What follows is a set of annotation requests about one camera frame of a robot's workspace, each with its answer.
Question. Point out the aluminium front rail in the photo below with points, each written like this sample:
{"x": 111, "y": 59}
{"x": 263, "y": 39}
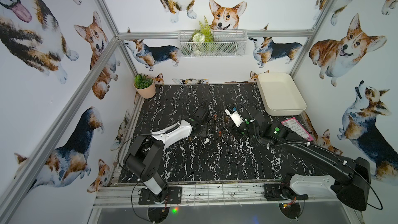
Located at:
{"x": 191, "y": 195}

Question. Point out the white wire basket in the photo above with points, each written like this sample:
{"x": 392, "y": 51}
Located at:
{"x": 226, "y": 44}

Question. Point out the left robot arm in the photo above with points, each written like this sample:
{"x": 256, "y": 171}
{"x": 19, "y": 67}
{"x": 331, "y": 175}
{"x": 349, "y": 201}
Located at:
{"x": 146, "y": 151}

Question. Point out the pink printed card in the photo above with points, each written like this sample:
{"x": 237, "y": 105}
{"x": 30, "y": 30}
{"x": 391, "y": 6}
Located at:
{"x": 295, "y": 126}

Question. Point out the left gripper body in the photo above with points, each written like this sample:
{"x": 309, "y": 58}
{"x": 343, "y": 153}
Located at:
{"x": 204, "y": 121}

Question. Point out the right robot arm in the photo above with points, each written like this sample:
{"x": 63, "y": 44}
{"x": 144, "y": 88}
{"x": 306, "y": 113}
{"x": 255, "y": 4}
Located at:
{"x": 352, "y": 176}

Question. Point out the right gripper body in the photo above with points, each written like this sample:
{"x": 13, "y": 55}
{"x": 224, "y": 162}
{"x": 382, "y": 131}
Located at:
{"x": 243, "y": 129}

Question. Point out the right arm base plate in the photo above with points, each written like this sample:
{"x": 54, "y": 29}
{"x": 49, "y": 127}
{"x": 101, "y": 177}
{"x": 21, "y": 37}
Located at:
{"x": 281, "y": 192}

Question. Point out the fern and white flower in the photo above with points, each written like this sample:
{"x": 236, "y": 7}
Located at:
{"x": 201, "y": 36}

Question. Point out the potted green plant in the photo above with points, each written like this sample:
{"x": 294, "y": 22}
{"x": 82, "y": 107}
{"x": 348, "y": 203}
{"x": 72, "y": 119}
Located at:
{"x": 145, "y": 86}

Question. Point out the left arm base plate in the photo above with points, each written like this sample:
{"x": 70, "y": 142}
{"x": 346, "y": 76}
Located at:
{"x": 169, "y": 195}

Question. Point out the cream rectangular tray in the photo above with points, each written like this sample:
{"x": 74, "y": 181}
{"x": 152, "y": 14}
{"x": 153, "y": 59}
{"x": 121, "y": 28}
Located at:
{"x": 280, "y": 95}

